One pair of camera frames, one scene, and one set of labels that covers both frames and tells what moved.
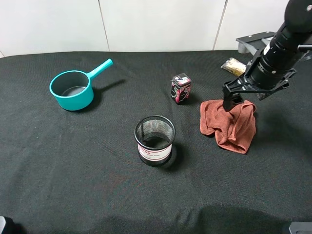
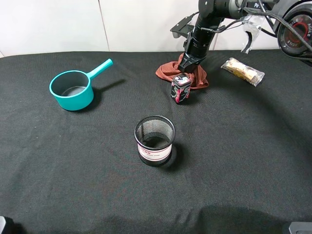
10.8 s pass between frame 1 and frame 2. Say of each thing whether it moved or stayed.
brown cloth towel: moved
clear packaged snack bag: stayed
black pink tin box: stayed
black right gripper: moved
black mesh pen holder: stayed
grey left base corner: stayed
